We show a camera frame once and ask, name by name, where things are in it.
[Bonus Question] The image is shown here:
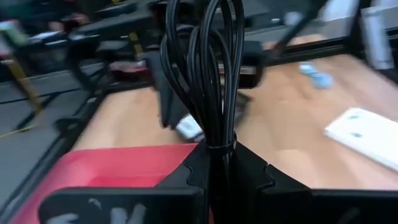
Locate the black cable bundle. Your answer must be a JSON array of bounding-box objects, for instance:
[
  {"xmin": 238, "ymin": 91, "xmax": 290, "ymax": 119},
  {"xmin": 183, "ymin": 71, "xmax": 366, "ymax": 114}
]
[{"xmin": 159, "ymin": 0, "xmax": 246, "ymax": 224}]

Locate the black aluminium table frame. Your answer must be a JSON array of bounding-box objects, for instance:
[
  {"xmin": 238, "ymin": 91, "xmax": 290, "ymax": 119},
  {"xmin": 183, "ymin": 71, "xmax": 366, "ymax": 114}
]
[{"xmin": 54, "ymin": 35, "xmax": 354, "ymax": 142}]

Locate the pink plastic bin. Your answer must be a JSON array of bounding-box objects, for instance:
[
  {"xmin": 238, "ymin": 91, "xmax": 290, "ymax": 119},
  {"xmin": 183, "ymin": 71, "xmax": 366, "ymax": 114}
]
[{"xmin": 9, "ymin": 142, "xmax": 200, "ymax": 224}]

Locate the small plain white cardboard box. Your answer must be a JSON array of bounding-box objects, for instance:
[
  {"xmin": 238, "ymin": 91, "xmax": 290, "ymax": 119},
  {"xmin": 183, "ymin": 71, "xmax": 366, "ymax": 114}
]
[{"xmin": 175, "ymin": 113, "xmax": 205, "ymax": 141}]

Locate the light grey cable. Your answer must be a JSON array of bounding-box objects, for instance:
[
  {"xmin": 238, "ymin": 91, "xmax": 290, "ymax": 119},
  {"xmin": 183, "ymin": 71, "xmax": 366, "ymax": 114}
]
[{"xmin": 297, "ymin": 61, "xmax": 334, "ymax": 90}]

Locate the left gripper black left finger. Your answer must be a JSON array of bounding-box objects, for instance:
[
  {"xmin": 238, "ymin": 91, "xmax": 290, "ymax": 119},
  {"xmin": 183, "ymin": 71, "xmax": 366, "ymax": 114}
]
[{"xmin": 39, "ymin": 140, "xmax": 213, "ymax": 224}]

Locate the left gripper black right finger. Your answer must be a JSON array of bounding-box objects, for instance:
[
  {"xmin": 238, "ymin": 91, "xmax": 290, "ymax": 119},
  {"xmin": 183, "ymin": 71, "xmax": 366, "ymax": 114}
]
[{"xmin": 231, "ymin": 143, "xmax": 398, "ymax": 224}]

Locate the grey metal cylinder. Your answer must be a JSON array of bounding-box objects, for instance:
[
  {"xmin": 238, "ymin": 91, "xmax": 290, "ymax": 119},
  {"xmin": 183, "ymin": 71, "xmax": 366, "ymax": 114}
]
[{"xmin": 359, "ymin": 5, "xmax": 396, "ymax": 71}]

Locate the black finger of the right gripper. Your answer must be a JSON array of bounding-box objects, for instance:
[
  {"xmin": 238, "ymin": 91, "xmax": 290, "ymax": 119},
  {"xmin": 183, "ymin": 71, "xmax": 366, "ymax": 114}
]
[{"xmin": 155, "ymin": 82, "xmax": 188, "ymax": 130}]

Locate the large printed white cardboard box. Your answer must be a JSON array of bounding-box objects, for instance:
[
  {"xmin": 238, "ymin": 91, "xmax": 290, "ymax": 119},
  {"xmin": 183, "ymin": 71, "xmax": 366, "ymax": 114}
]
[{"xmin": 323, "ymin": 107, "xmax": 398, "ymax": 172}]

